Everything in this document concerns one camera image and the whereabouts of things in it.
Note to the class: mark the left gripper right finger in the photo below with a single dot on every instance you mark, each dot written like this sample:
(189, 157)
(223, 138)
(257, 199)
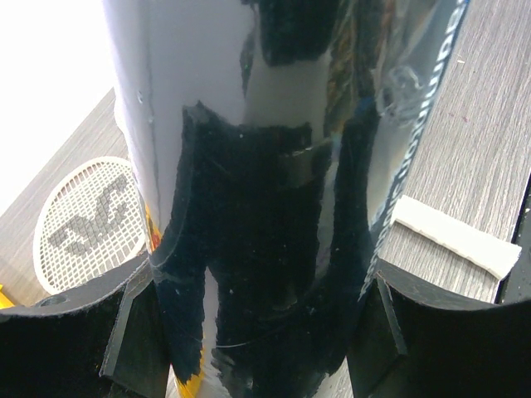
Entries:
(415, 339)

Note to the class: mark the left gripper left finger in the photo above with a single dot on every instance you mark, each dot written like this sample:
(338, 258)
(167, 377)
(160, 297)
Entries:
(101, 339)

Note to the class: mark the black shuttlecock tube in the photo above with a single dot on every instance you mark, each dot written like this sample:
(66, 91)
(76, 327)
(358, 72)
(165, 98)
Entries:
(270, 142)

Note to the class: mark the left pink badminton racket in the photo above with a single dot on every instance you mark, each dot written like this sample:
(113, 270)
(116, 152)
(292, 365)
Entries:
(90, 224)

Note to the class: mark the pink badminton racket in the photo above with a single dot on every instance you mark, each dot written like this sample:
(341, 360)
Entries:
(90, 224)
(491, 254)

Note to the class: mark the right pink badminton racket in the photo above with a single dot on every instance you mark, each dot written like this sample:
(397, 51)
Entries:
(491, 254)

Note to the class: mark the yellow plastic bin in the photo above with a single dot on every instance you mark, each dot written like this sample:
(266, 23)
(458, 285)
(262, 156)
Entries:
(5, 299)

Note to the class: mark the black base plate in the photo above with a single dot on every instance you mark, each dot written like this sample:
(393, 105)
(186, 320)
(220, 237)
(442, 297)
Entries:
(516, 285)

